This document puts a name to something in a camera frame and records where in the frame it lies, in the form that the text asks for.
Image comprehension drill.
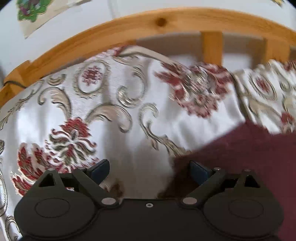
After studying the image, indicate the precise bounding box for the maroon long-sleeve top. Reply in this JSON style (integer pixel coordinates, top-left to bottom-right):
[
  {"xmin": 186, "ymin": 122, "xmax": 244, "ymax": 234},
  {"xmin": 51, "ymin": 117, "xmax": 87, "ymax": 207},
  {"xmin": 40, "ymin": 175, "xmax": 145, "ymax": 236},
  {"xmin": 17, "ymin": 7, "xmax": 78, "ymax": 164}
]
[{"xmin": 158, "ymin": 122, "xmax": 295, "ymax": 240}]

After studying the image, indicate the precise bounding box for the floral satin bedspread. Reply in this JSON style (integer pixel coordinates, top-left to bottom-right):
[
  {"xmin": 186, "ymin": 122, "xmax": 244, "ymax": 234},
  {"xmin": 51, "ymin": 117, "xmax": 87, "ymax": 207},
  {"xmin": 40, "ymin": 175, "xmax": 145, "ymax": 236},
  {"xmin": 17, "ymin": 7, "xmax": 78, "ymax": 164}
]
[{"xmin": 1, "ymin": 46, "xmax": 295, "ymax": 240}]

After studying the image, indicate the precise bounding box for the colourful landscape poster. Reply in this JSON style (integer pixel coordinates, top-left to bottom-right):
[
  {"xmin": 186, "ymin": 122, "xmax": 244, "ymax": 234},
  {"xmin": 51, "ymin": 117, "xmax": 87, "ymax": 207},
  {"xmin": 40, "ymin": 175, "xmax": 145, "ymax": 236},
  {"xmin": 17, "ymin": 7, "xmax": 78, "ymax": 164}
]
[{"xmin": 272, "ymin": 0, "xmax": 285, "ymax": 6}]

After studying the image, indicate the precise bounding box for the blond anime character poster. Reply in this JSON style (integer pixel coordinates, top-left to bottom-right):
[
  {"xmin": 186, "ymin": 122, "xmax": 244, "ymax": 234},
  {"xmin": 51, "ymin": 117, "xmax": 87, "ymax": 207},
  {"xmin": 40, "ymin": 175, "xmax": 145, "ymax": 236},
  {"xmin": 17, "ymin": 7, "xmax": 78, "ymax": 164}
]
[{"xmin": 16, "ymin": 0, "xmax": 89, "ymax": 39}]

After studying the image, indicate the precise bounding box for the white wall pipe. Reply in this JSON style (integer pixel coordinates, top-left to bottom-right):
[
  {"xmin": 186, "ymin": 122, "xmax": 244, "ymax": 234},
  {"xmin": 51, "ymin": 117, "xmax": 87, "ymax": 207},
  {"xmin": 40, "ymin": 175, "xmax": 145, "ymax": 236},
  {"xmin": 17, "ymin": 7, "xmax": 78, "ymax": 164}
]
[{"xmin": 108, "ymin": 0, "xmax": 120, "ymax": 19}]

